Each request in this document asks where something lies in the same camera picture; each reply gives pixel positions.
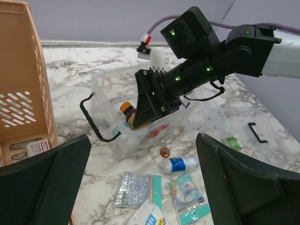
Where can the white gauze pouch blue print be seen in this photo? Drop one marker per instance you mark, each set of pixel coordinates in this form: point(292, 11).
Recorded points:
point(148, 214)

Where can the clear box lid black handle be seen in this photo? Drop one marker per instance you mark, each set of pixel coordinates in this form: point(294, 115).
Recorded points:
point(255, 133)

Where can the white disinfectant bottle green label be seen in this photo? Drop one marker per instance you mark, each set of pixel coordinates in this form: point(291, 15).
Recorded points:
point(122, 139)

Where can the medicine box in organizer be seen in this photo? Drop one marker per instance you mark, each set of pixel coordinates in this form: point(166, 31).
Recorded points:
point(37, 147)

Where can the orange plastic file organizer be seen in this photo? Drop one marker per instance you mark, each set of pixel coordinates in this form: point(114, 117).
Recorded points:
point(26, 112)

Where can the small orange round tin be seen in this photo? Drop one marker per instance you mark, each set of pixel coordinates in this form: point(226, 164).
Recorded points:
point(165, 152)

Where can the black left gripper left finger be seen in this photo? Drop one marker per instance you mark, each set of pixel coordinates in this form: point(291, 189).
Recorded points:
point(42, 189)

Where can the brown bottle orange cap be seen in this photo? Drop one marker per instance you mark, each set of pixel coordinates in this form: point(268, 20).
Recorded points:
point(129, 111)

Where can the small green packet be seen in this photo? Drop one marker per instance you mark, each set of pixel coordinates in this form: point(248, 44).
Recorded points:
point(232, 142)

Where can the cotton swab pack teal header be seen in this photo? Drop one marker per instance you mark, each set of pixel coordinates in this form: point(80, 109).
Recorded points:
point(135, 189)

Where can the clear plastic medicine box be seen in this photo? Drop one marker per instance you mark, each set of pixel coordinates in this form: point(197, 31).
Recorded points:
point(110, 89)

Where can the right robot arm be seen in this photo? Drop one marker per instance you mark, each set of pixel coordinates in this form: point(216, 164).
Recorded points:
point(253, 50)

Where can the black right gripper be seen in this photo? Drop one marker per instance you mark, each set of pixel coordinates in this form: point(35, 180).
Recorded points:
point(159, 92)

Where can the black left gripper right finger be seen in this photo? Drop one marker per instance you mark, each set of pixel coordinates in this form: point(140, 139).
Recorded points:
point(242, 190)

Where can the small items pack teal header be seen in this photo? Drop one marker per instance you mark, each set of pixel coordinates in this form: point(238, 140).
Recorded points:
point(190, 203)

